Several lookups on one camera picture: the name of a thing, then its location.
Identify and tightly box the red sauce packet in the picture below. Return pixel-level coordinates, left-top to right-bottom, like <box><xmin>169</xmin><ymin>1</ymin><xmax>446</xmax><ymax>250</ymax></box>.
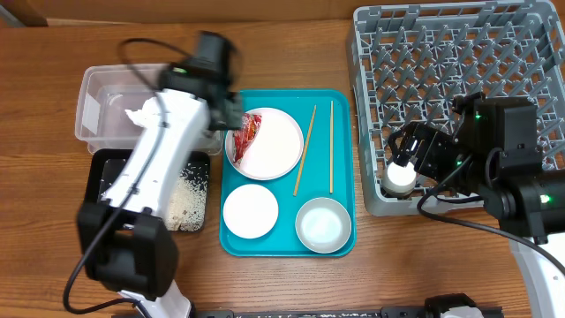
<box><xmin>233</xmin><ymin>113</ymin><xmax>262</xmax><ymax>164</ymax></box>

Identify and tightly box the white cup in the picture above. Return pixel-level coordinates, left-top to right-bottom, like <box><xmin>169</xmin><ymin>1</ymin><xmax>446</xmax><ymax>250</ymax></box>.
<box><xmin>381</xmin><ymin>162</ymin><xmax>417</xmax><ymax>197</ymax></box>

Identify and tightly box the white napkin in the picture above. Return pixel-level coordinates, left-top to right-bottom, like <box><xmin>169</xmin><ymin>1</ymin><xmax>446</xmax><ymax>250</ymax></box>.
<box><xmin>124</xmin><ymin>97</ymin><xmax>161</xmax><ymax>128</ymax></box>

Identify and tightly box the pink bowl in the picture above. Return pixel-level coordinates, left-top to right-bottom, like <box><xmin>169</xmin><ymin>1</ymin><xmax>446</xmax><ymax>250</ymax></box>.
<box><xmin>222</xmin><ymin>184</ymin><xmax>279</xmax><ymax>239</ymax></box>

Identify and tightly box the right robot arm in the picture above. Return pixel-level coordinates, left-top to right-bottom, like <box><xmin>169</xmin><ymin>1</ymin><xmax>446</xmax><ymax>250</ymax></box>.
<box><xmin>388</xmin><ymin>93</ymin><xmax>564</xmax><ymax>317</ymax></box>

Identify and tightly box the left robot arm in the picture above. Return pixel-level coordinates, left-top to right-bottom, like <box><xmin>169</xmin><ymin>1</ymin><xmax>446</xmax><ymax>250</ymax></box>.
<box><xmin>62</xmin><ymin>31</ymin><xmax>243</xmax><ymax>317</ymax></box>

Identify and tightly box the large white plate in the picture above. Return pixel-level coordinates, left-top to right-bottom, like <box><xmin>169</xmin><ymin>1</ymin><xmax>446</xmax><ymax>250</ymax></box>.
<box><xmin>224</xmin><ymin>108</ymin><xmax>305</xmax><ymax>181</ymax></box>

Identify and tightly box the grey dish rack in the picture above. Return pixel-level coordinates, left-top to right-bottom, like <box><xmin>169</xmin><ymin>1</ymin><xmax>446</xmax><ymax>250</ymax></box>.
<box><xmin>345</xmin><ymin>1</ymin><xmax>564</xmax><ymax>216</ymax></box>

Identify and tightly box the right wooden chopstick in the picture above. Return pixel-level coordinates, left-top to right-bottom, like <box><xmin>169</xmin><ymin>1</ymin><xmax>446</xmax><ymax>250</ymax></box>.
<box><xmin>329</xmin><ymin>101</ymin><xmax>334</xmax><ymax>194</ymax></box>

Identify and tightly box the wooden chopstick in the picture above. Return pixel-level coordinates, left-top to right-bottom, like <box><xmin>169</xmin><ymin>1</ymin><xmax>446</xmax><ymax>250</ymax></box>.
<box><xmin>293</xmin><ymin>104</ymin><xmax>317</xmax><ymax>197</ymax></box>
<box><xmin>329</xmin><ymin>101</ymin><xmax>334</xmax><ymax>194</ymax></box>

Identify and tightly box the left wooden chopstick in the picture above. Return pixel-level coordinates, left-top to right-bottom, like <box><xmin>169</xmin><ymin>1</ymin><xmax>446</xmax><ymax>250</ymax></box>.
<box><xmin>293</xmin><ymin>104</ymin><xmax>317</xmax><ymax>197</ymax></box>

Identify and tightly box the spilled rice pile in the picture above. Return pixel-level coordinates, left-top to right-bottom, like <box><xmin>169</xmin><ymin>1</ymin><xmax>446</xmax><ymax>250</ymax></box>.
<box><xmin>163</xmin><ymin>154</ymin><xmax>210</xmax><ymax>232</ymax></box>

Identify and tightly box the black rectangular tray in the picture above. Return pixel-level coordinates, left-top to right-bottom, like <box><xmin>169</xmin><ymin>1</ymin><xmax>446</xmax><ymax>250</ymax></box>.
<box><xmin>85</xmin><ymin>149</ymin><xmax>210</xmax><ymax>232</ymax></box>

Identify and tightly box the grey bowl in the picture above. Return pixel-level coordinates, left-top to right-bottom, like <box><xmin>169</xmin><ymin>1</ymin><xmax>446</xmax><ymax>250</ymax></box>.
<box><xmin>295</xmin><ymin>197</ymin><xmax>352</xmax><ymax>254</ymax></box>

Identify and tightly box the clear plastic bin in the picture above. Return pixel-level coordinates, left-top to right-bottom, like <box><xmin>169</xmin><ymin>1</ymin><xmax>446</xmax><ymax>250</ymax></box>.
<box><xmin>74</xmin><ymin>62</ymin><xmax>227</xmax><ymax>156</ymax></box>

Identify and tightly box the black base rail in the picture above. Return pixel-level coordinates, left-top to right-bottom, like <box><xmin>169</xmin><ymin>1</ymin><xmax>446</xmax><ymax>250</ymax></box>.
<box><xmin>194</xmin><ymin>306</ymin><xmax>504</xmax><ymax>318</ymax></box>

